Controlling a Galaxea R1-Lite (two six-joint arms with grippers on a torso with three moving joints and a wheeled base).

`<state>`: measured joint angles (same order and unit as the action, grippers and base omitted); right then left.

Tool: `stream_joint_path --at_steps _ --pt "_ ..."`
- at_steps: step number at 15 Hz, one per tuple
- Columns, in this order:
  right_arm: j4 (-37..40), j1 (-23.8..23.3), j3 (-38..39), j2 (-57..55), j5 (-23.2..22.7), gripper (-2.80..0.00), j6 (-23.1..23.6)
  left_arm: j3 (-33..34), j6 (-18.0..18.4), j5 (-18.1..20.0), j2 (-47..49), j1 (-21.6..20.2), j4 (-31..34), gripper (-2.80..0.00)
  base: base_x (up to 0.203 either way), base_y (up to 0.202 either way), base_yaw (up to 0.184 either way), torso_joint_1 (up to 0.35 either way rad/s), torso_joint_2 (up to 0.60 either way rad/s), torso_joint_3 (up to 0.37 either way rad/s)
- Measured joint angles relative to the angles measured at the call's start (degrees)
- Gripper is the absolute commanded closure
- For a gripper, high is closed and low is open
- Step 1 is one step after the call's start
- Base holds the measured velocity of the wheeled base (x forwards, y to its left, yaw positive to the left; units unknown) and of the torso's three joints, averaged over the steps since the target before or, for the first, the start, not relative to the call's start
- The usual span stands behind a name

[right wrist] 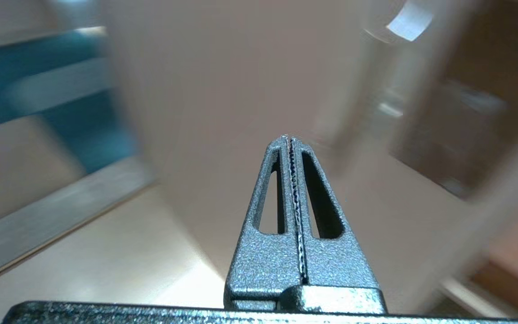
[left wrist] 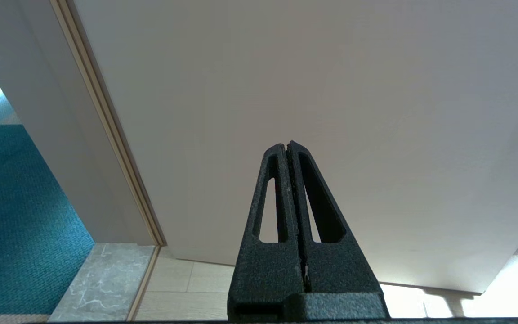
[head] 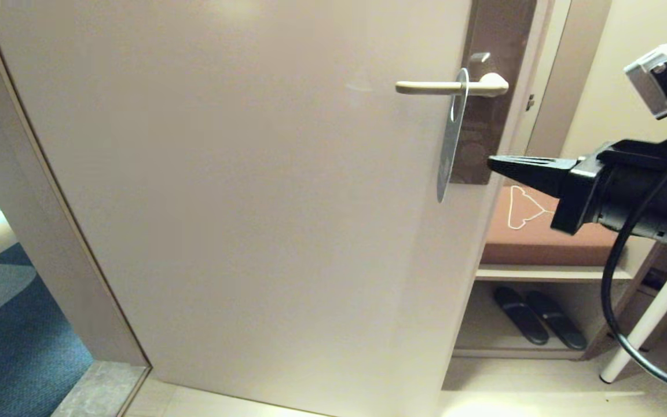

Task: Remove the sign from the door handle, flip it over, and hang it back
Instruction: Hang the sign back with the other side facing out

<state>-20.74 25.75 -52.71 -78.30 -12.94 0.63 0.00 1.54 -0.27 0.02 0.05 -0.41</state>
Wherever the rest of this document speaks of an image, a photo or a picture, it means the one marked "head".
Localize blue do-not-disturb door hanger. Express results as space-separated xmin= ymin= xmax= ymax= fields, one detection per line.
xmin=436 ymin=68 xmax=470 ymax=204

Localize beige room door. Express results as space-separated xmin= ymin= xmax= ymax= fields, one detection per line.
xmin=0 ymin=0 xmax=540 ymax=417

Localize brown seat cushion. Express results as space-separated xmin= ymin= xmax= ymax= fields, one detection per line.
xmin=481 ymin=185 xmax=624 ymax=267

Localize white table leg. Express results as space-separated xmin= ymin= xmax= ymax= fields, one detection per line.
xmin=599 ymin=249 xmax=667 ymax=385

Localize black slipper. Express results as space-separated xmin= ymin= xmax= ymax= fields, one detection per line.
xmin=526 ymin=290 xmax=588 ymax=350
xmin=493 ymin=286 xmax=549 ymax=345

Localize brown metal lock plate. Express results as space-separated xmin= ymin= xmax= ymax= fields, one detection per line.
xmin=449 ymin=0 xmax=538 ymax=185

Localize white wire clothes hanger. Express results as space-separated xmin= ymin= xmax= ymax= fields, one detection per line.
xmin=507 ymin=185 xmax=555 ymax=230

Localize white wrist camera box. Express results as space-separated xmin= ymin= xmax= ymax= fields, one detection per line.
xmin=624 ymin=44 xmax=667 ymax=120

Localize brass lever door handle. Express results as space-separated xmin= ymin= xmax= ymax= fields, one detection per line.
xmin=395 ymin=72 xmax=510 ymax=97

